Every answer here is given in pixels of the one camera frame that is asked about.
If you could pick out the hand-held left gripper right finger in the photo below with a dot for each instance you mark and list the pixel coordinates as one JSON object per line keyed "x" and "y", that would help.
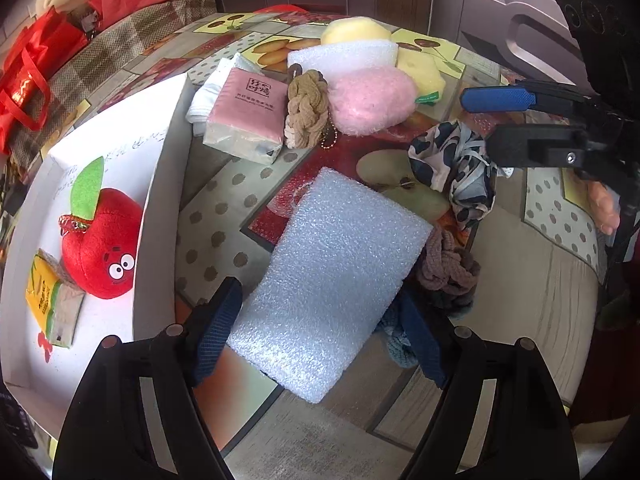
{"x": 422, "y": 345}

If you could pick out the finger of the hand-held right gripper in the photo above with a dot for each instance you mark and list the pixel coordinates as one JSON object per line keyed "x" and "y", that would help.
{"x": 500, "y": 98}
{"x": 540, "y": 145}

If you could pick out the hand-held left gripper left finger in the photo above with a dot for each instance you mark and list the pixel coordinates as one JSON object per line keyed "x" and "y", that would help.
{"x": 215, "y": 340}

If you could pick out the brown scrunchie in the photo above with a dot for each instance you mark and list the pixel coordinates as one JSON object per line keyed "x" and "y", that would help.
{"x": 445, "y": 270}

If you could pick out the leopard print scrunchie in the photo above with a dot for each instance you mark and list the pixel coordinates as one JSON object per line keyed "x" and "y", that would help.
{"x": 445, "y": 160}

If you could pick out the yellow sponge with green scourer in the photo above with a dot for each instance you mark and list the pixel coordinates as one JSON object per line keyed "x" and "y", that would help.
{"x": 420, "y": 70}

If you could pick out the white foam sheet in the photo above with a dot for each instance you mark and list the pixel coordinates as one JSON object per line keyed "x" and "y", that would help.
{"x": 330, "y": 270}

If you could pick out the pink fluffy plush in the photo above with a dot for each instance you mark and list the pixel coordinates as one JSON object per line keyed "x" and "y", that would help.
{"x": 372, "y": 97}

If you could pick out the red apple plush toy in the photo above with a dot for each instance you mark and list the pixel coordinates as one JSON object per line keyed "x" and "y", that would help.
{"x": 105, "y": 240}

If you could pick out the white foam block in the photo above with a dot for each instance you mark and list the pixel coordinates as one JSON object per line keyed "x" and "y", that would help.
{"x": 345, "y": 57}

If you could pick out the yellow tissue pack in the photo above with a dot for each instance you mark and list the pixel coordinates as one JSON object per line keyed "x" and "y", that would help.
{"x": 42, "y": 295}

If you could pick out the beige braided scrunchie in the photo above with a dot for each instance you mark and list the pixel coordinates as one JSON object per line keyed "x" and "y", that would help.
{"x": 305, "y": 105}

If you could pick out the white cardboard box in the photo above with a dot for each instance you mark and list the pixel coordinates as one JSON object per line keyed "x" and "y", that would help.
{"x": 125, "y": 135}

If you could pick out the pink tissue pack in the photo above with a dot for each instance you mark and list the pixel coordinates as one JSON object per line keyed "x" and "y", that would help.
{"x": 245, "y": 105}

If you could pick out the white face mask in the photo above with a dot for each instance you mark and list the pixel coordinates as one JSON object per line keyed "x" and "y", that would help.
{"x": 210, "y": 95}

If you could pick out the person's right forearm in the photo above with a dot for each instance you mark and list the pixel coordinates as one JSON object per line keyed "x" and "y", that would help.
{"x": 607, "y": 400}

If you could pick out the person's right hand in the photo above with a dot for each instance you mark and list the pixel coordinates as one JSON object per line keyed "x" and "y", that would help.
{"x": 602, "y": 205}

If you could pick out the blue scrunchie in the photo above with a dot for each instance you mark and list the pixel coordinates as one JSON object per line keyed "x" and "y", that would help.
{"x": 392, "y": 350}

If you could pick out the brown panelled door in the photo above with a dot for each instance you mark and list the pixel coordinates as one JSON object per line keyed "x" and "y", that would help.
{"x": 500, "y": 10}

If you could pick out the round yellow sponge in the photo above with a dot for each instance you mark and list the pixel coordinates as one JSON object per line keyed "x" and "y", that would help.
{"x": 355, "y": 30}

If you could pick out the red plastic bag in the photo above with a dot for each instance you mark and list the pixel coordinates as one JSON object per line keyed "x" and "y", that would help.
{"x": 280, "y": 10}

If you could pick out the red gift bag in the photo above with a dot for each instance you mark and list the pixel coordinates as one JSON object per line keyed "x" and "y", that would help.
{"x": 30, "y": 75}

